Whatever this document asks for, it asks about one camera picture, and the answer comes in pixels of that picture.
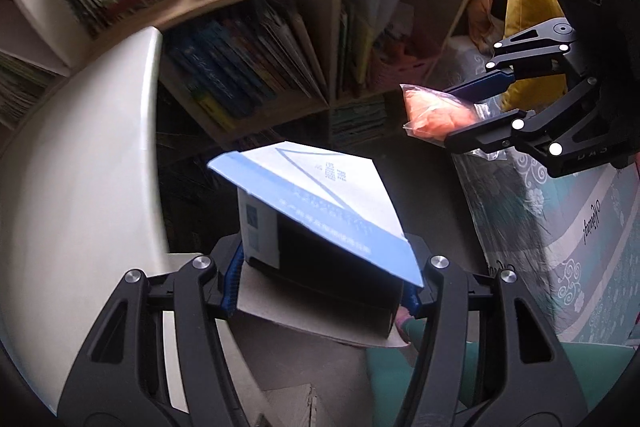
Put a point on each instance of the row of blue spined books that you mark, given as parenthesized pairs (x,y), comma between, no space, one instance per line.
(240,62)

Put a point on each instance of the pink plastic basket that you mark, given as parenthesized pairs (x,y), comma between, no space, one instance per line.
(400,69)

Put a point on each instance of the orange cloth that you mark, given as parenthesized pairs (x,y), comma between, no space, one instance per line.
(487,7)

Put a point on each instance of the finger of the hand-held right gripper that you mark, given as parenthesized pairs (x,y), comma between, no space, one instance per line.
(530,47)
(525,124)

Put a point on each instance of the yellow pillow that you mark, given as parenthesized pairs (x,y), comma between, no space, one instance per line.
(530,17)

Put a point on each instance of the white and blue carton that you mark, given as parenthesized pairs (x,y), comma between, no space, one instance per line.
(320,217)

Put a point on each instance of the leaning papers and booklets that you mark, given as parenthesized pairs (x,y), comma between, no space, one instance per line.
(370,27)

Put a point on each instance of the patterned teal bed blanket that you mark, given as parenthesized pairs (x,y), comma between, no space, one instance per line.
(575,227)

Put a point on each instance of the teal cloth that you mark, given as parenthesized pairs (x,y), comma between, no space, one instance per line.
(415,372)

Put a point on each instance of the stack of pale books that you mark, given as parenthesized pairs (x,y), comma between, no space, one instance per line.
(22,89)

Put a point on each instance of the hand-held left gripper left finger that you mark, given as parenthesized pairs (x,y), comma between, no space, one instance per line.
(232,282)

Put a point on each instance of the stack of flat magazines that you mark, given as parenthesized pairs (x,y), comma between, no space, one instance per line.
(362,124)

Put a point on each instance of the orange item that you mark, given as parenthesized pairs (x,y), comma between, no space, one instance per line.
(437,114)

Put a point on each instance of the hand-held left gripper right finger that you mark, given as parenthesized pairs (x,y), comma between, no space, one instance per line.
(410,302)

